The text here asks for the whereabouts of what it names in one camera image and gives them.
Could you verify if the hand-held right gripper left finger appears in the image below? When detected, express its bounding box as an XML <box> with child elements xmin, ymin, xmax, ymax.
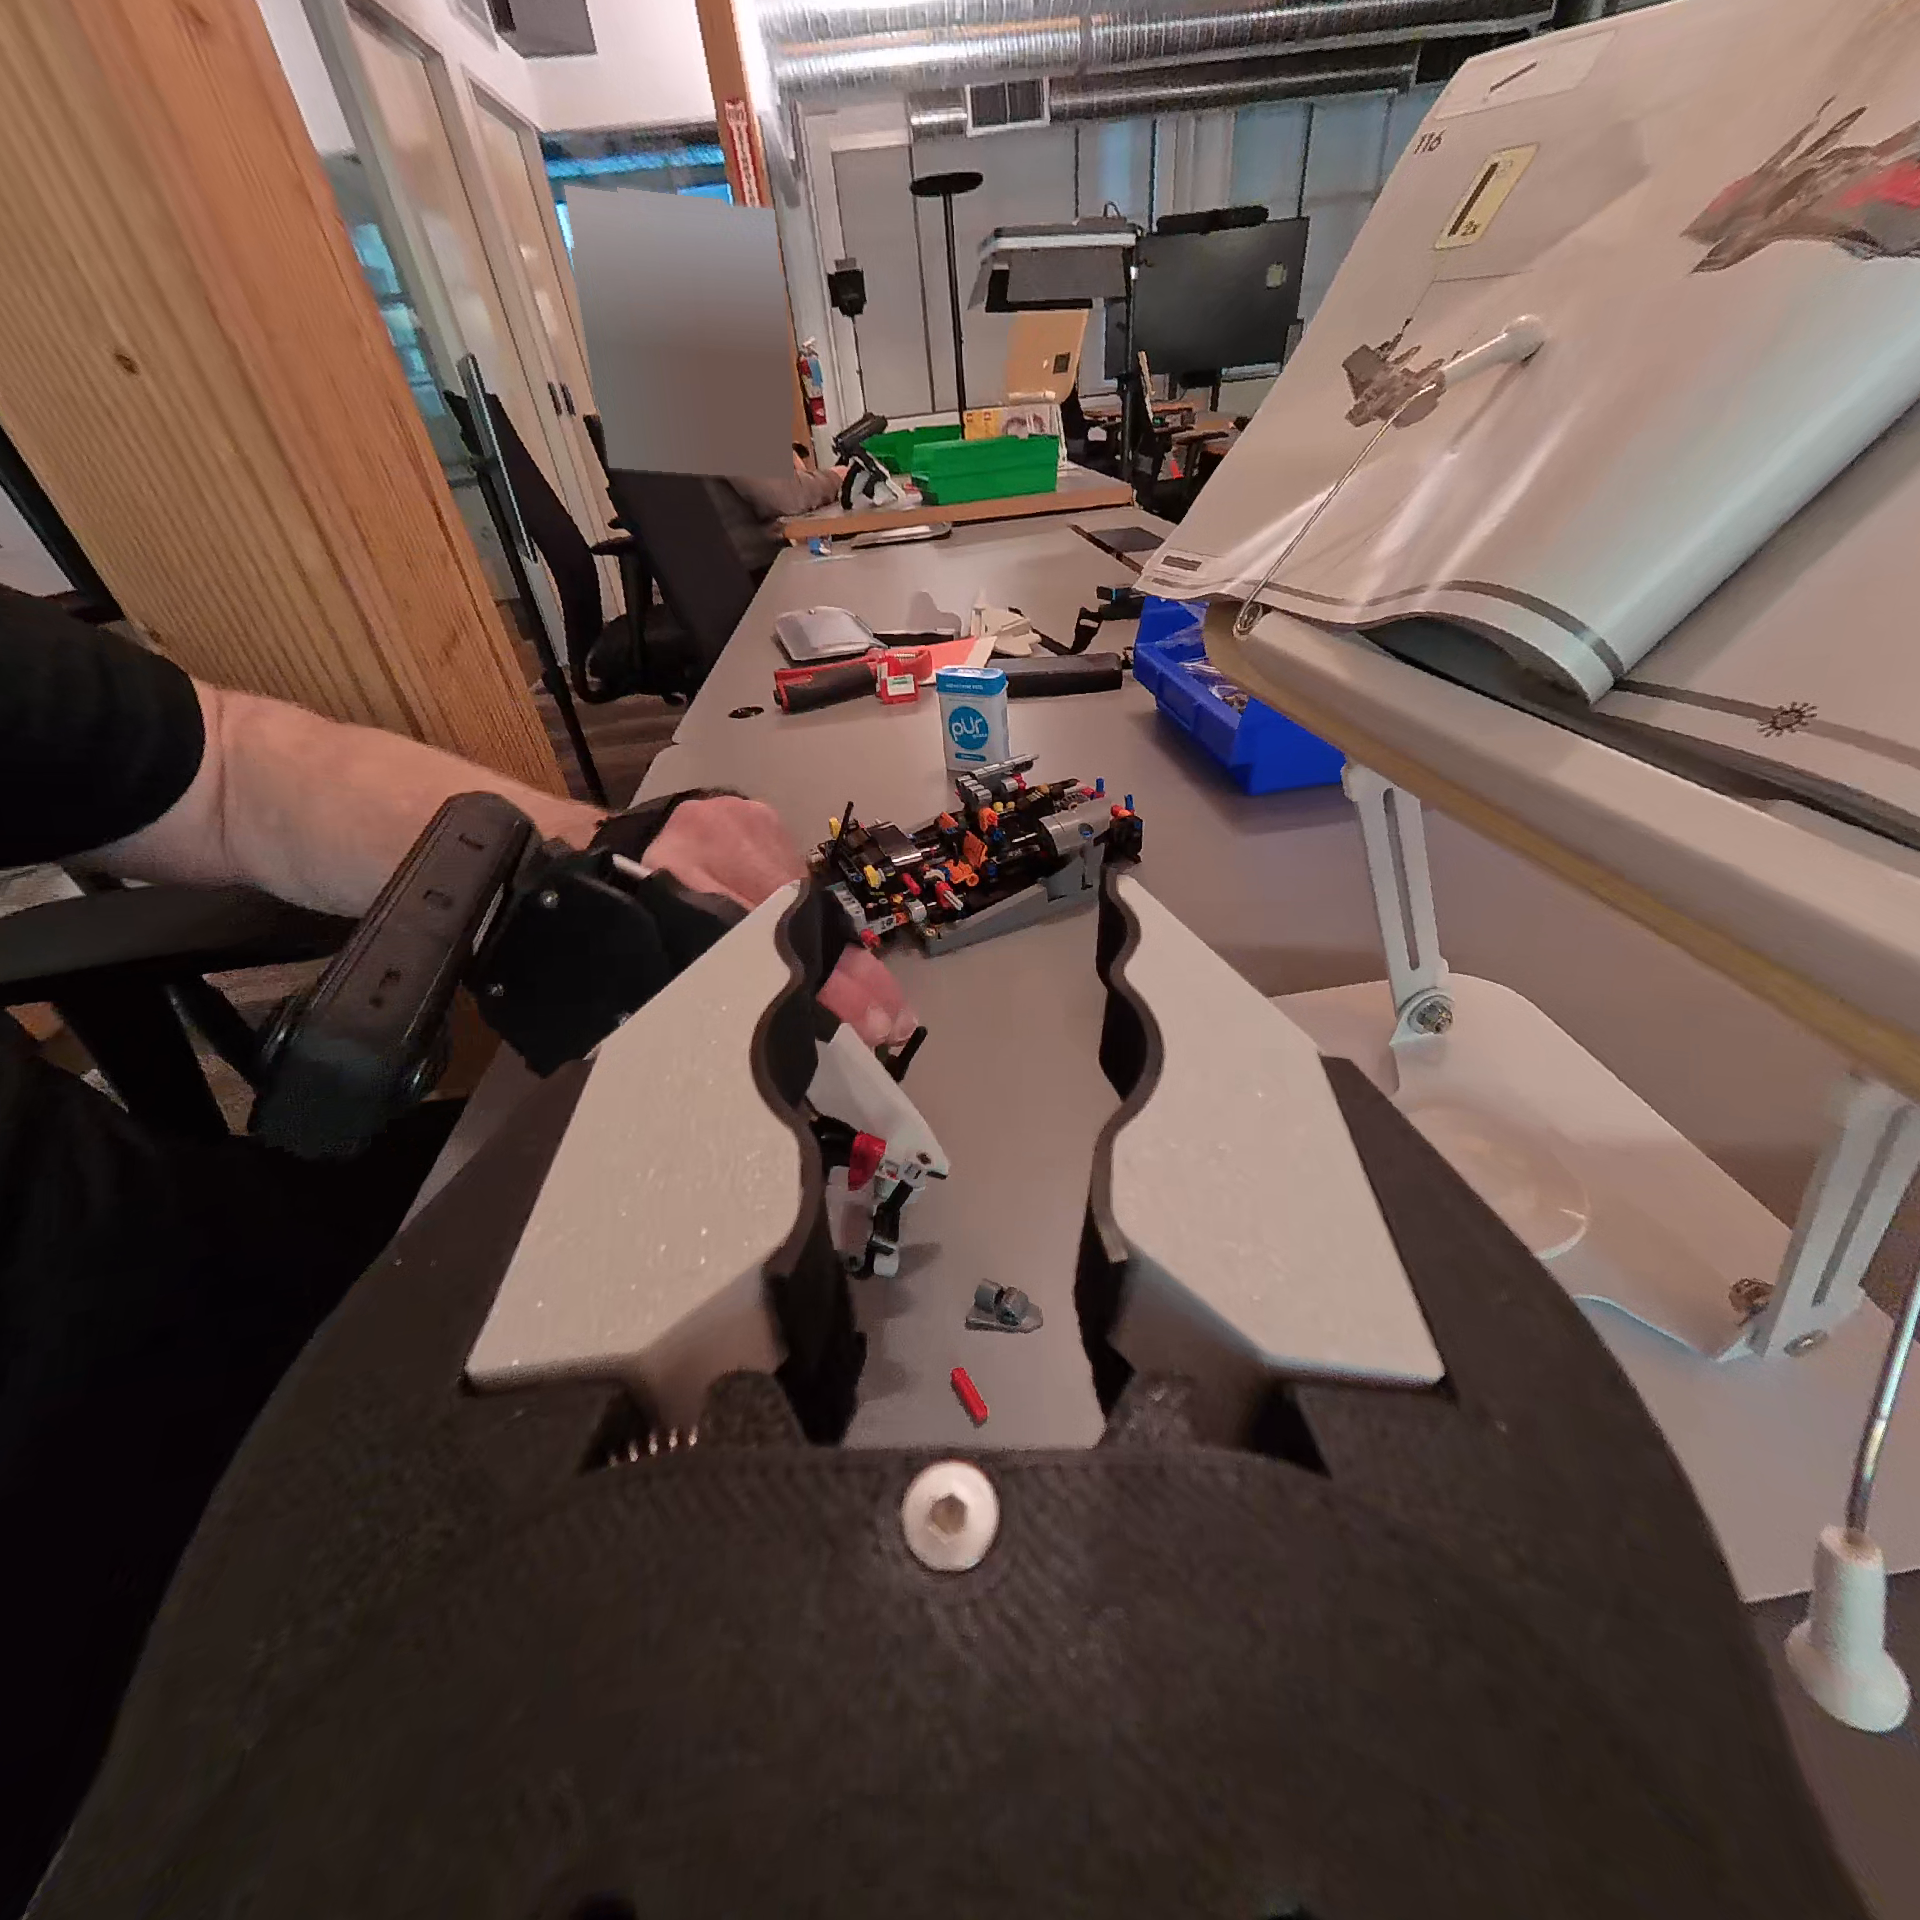
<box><xmin>463</xmin><ymin>875</ymin><xmax>864</xmax><ymax>1403</ymax></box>

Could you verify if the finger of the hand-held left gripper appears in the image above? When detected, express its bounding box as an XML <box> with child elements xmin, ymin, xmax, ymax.
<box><xmin>806</xmin><ymin>1024</ymin><xmax>954</xmax><ymax>1194</ymax></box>

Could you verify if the black monitor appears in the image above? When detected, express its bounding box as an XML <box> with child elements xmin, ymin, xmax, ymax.
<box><xmin>1124</xmin><ymin>213</ymin><xmax>1312</xmax><ymax>380</ymax></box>

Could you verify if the small blue parts bin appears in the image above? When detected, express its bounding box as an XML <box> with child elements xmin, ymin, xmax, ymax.
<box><xmin>1128</xmin><ymin>591</ymin><xmax>1352</xmax><ymax>797</ymax></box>

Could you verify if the grey pouch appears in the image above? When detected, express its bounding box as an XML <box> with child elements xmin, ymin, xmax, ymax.
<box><xmin>775</xmin><ymin>601</ymin><xmax>891</xmax><ymax>665</ymax></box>

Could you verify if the person's left forearm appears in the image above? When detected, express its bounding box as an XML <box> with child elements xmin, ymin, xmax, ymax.
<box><xmin>66</xmin><ymin>674</ymin><xmax>663</xmax><ymax>920</ymax></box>

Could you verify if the person's left hand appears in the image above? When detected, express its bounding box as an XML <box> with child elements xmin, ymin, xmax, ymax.
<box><xmin>596</xmin><ymin>789</ymin><xmax>923</xmax><ymax>1051</ymax></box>

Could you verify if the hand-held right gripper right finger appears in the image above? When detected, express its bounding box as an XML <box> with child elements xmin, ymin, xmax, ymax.
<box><xmin>1082</xmin><ymin>870</ymin><xmax>1449</xmax><ymax>1403</ymax></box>

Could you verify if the white blue gum bottle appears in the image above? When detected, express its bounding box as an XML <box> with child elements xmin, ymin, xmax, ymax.
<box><xmin>937</xmin><ymin>664</ymin><xmax>1012</xmax><ymax>778</ymax></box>

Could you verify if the white book stand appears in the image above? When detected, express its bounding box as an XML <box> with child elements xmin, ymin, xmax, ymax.
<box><xmin>1204</xmin><ymin>494</ymin><xmax>1920</xmax><ymax>1608</ymax></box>

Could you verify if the black floor lamp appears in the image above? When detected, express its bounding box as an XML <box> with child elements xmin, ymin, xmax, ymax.
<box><xmin>911</xmin><ymin>167</ymin><xmax>989</xmax><ymax>429</ymax></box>

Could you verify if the grey black lego subassembly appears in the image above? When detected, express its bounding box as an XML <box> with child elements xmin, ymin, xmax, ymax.
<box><xmin>806</xmin><ymin>1101</ymin><xmax>950</xmax><ymax>1282</ymax></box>

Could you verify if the black office chair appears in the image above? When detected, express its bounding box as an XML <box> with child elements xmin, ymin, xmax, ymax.
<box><xmin>592</xmin><ymin>467</ymin><xmax>769</xmax><ymax>708</ymax></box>
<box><xmin>0</xmin><ymin>875</ymin><xmax>363</xmax><ymax>1051</ymax></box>

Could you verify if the lego instruction booklet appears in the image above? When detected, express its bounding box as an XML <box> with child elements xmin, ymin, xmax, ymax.
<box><xmin>1135</xmin><ymin>0</ymin><xmax>1920</xmax><ymax>708</ymax></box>

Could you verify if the wooden pillar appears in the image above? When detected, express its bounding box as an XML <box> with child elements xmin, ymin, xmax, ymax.
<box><xmin>0</xmin><ymin>0</ymin><xmax>570</xmax><ymax>797</ymax></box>

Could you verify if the red black tool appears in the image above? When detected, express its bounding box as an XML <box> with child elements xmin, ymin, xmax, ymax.
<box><xmin>770</xmin><ymin>647</ymin><xmax>930</xmax><ymax>716</ymax></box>

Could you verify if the silver air duct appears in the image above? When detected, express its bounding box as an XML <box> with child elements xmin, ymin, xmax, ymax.
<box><xmin>757</xmin><ymin>0</ymin><xmax>1570</xmax><ymax>138</ymax></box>

